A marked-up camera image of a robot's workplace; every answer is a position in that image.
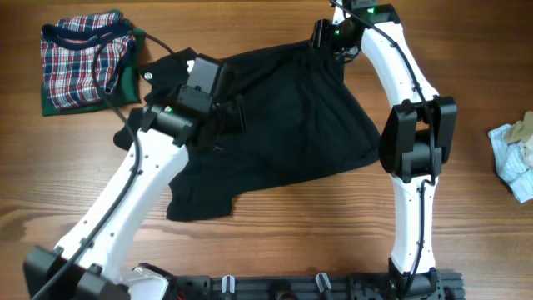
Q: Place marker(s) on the green folded shirt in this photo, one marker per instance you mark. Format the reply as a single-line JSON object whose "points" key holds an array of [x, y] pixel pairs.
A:
{"points": [[129, 85]]}

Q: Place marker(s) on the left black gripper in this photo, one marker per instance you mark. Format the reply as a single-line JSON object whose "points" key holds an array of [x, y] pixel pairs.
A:
{"points": [[236, 117]]}

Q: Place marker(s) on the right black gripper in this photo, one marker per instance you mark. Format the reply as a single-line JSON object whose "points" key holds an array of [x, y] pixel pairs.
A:
{"points": [[320, 37]]}

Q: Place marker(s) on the black t-shirt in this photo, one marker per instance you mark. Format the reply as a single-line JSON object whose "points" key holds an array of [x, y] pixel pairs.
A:
{"points": [[302, 123]]}

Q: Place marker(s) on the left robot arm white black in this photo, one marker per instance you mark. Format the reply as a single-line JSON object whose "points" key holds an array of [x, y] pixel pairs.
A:
{"points": [[86, 262]]}

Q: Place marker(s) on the beige crumpled cloth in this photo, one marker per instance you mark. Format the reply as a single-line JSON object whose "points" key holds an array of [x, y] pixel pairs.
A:
{"points": [[521, 131]]}

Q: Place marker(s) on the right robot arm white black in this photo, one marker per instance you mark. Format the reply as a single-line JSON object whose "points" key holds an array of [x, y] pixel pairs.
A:
{"points": [[413, 147]]}

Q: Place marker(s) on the crumpled light blue cloth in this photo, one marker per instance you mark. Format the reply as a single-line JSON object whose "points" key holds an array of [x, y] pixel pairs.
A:
{"points": [[510, 167]]}

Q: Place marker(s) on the plaid folded shirt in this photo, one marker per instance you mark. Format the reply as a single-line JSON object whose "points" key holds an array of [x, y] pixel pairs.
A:
{"points": [[79, 58]]}

